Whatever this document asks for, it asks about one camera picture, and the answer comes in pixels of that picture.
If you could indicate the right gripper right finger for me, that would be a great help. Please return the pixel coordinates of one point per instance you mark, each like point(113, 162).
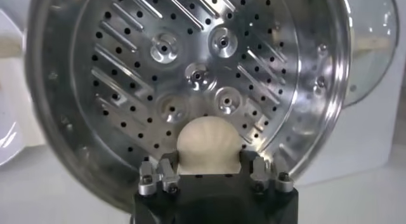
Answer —
point(260, 174)

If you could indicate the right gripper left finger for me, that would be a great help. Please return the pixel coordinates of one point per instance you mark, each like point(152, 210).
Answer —
point(168, 177)

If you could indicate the white steamed baozi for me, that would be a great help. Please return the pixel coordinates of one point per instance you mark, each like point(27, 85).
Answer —
point(209, 142)

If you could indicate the round glass pot lid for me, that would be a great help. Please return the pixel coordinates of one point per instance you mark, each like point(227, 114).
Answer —
point(374, 38)

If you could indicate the perforated steel steamer basket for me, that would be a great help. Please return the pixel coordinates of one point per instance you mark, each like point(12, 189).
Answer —
point(127, 69)

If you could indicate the white oval plate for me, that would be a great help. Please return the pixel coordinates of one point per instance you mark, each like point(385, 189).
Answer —
point(6, 149)

